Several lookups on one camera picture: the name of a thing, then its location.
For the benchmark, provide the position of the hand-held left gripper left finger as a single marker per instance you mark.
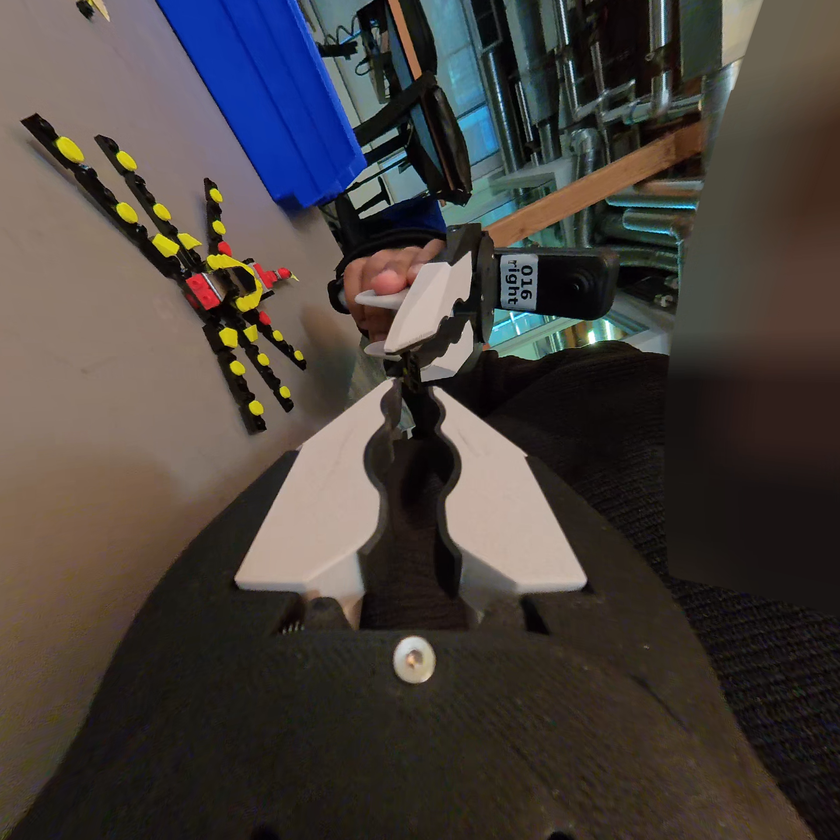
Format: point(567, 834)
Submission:
point(308, 518)

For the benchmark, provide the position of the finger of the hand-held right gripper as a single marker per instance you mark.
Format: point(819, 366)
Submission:
point(426, 308)
point(456, 361)

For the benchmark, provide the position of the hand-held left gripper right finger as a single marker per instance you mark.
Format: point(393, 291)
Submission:
point(512, 518)

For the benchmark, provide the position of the small black lego plate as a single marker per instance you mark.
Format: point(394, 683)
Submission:
point(415, 394)

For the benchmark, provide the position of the lego spider model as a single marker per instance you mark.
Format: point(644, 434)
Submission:
point(210, 289)

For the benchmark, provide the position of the person's right forearm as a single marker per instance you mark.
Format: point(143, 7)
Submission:
point(358, 246)

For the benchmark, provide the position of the person's right hand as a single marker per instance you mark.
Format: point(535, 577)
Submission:
point(380, 269)

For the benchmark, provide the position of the wooden beam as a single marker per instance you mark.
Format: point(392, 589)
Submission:
point(590, 187)

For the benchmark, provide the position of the metal ventilation ducts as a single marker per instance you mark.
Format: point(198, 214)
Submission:
point(581, 157)

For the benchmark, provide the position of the blue plastic bin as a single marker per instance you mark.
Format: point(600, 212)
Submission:
point(262, 85)

